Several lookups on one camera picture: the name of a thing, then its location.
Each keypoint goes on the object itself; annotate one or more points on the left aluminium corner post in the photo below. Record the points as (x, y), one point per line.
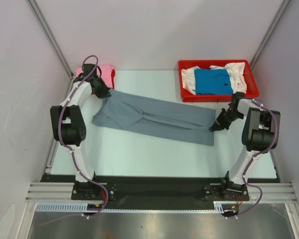
(40, 18)

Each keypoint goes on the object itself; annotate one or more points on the grey polo shirt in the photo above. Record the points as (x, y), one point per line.
(156, 118)

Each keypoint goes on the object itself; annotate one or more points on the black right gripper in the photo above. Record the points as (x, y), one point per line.
(220, 124)

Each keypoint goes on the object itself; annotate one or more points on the right aluminium corner post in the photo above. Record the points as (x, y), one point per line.
(282, 9)

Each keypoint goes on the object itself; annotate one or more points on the white t-shirt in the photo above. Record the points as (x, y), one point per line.
(235, 71)

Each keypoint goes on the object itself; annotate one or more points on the folded red t-shirt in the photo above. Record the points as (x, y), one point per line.
(112, 78)

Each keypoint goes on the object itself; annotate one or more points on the aluminium frame rail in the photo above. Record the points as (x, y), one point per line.
(66, 192)

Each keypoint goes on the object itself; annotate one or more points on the blue t-shirt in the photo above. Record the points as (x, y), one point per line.
(212, 82)

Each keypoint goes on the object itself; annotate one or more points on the black mounting base plate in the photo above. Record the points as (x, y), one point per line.
(173, 204)

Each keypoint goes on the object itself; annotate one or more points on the red plastic bin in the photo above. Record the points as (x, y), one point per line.
(252, 89)

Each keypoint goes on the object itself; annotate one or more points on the aluminium corner post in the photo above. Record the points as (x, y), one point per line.
(282, 9)
(40, 18)

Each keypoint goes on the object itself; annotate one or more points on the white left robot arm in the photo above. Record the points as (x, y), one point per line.
(67, 121)

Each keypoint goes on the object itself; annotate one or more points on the folded pink t-shirt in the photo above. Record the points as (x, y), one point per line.
(106, 75)

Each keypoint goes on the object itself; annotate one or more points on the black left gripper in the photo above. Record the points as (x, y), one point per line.
(105, 92)

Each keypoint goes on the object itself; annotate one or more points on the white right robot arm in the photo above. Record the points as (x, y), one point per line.
(260, 133)

